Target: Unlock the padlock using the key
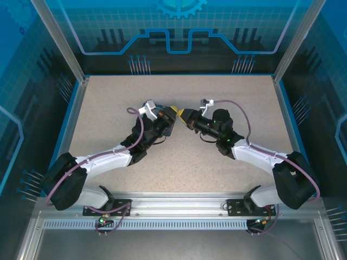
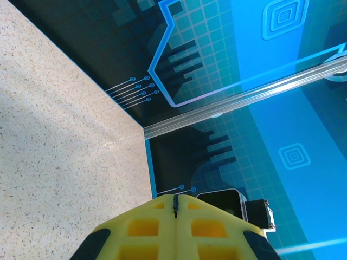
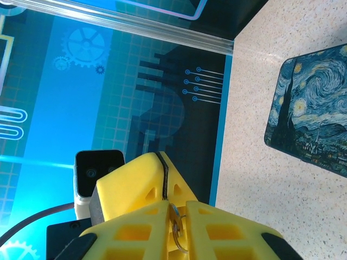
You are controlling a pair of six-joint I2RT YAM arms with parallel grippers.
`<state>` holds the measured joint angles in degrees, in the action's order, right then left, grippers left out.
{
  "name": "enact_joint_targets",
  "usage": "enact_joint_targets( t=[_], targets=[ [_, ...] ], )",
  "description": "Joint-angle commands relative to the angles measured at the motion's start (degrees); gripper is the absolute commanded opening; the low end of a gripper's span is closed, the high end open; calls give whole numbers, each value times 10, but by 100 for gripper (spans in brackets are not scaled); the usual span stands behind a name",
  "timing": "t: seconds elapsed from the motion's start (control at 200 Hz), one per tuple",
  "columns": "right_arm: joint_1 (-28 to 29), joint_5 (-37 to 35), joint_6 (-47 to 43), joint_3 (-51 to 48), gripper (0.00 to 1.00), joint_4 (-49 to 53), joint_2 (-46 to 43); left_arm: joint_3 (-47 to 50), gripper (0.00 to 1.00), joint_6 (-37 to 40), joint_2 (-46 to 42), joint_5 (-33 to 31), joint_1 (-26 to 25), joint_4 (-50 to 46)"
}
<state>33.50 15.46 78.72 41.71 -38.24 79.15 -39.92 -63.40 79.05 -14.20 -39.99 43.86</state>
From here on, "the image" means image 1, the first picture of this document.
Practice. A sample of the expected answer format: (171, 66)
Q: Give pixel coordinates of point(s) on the aluminium side rail blue edge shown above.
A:
(69, 130)
(292, 130)

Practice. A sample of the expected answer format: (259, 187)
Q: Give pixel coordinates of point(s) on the aluminium frame post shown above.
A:
(62, 40)
(295, 40)

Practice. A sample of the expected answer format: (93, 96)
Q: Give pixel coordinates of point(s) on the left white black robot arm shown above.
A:
(103, 162)

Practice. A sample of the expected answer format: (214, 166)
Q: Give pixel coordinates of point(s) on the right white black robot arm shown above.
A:
(257, 157)

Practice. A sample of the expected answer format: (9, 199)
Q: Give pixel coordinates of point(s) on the grey metal bottom panel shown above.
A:
(173, 246)

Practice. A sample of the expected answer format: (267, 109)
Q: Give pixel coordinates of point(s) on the small LED circuit board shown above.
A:
(104, 220)
(261, 220)

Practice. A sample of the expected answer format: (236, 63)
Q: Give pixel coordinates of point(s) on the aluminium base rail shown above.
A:
(179, 204)

